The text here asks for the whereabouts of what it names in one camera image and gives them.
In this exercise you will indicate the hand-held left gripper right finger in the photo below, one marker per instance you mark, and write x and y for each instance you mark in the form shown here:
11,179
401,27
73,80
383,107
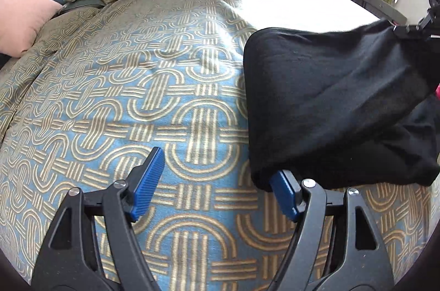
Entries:
285,196

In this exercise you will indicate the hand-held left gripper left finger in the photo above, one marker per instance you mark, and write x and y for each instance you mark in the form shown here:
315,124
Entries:
146,187

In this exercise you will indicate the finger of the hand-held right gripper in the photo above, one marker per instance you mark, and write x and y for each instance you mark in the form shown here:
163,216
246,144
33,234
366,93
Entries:
426,24

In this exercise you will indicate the black pants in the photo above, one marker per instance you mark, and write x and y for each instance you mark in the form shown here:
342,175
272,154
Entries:
326,98

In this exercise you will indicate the shelf with green items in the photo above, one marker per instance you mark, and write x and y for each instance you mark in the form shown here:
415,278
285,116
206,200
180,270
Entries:
381,7

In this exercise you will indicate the bed with patterned sheet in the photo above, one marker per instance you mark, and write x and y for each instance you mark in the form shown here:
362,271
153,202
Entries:
103,88

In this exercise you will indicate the dark grey cushion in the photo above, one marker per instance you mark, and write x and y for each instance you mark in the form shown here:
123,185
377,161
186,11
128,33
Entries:
82,4

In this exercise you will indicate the pink pillow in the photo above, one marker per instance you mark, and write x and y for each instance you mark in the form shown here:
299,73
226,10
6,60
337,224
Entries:
24,15

